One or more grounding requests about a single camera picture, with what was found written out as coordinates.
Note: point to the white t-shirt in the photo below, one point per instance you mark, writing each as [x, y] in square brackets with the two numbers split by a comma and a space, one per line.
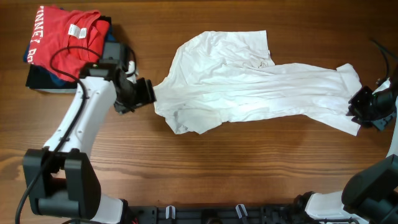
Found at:
[219, 77]

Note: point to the blue folded garment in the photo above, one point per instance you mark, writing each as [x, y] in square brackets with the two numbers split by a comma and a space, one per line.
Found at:
[56, 53]

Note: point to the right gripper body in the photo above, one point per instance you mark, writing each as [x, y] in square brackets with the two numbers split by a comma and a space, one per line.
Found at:
[361, 104]

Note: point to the black folded garment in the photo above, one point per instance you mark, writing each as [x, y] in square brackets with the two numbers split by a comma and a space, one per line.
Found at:
[43, 80]

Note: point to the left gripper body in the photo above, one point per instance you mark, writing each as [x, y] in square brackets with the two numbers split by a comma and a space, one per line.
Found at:
[140, 94]

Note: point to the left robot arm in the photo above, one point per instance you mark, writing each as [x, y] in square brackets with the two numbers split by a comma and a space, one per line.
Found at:
[61, 182]

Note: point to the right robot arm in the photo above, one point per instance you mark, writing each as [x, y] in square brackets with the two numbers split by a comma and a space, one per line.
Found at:
[370, 196]

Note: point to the red folded t-shirt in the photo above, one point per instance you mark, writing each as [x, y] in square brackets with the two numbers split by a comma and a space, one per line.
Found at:
[52, 15]

